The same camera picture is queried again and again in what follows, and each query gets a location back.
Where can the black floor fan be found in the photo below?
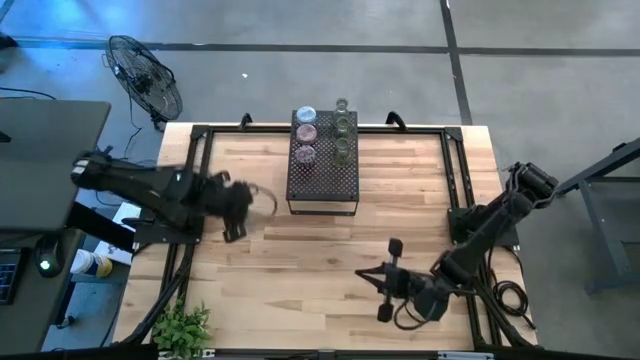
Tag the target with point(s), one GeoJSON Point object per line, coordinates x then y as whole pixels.
{"type": "Point", "coordinates": [145, 82]}

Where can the dark grey desk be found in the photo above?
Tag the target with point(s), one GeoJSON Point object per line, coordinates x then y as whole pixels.
{"type": "Point", "coordinates": [45, 200]}

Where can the black aluminium rig frame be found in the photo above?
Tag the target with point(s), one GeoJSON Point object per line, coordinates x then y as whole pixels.
{"type": "Point", "coordinates": [400, 131]}

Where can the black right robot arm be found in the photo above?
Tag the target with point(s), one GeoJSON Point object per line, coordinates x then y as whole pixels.
{"type": "Point", "coordinates": [480, 245]}

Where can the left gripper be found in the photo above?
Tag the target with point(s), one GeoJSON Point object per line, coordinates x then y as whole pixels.
{"type": "Point", "coordinates": [230, 197]}

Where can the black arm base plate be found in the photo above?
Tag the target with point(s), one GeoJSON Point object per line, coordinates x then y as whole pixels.
{"type": "Point", "coordinates": [507, 237]}
{"type": "Point", "coordinates": [150, 232]}

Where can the black keyboard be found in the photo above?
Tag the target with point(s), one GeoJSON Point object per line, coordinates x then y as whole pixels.
{"type": "Point", "coordinates": [7, 277]}

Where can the black computer mouse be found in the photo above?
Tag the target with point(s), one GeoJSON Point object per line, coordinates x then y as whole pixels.
{"type": "Point", "coordinates": [46, 262]}

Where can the mauve purple candle tin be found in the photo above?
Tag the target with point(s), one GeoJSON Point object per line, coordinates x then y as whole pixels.
{"type": "Point", "coordinates": [306, 133]}

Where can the purple jar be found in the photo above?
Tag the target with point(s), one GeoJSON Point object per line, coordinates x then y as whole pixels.
{"type": "Point", "coordinates": [305, 155]}

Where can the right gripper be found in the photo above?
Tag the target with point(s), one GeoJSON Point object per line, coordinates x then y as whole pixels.
{"type": "Point", "coordinates": [400, 282]}

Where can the grey side table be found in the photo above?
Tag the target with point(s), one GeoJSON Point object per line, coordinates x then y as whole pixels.
{"type": "Point", "coordinates": [612, 235]}

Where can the black perforated metal shelf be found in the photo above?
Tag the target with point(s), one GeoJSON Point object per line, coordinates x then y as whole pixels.
{"type": "Point", "coordinates": [325, 182]}

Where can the light blue candle tin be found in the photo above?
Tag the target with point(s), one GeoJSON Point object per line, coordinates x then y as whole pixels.
{"type": "Point", "coordinates": [306, 114]}

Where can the black table clamp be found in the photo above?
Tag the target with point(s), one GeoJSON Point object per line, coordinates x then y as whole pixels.
{"type": "Point", "coordinates": [245, 120]}
{"type": "Point", "coordinates": [396, 119]}

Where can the white canister yellow lid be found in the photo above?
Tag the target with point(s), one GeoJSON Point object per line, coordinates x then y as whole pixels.
{"type": "Point", "coordinates": [90, 262]}

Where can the green leafy plant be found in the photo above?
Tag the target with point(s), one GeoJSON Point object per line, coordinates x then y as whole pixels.
{"type": "Point", "coordinates": [180, 332]}

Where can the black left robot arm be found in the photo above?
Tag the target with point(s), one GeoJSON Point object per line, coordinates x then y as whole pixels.
{"type": "Point", "coordinates": [135, 182]}

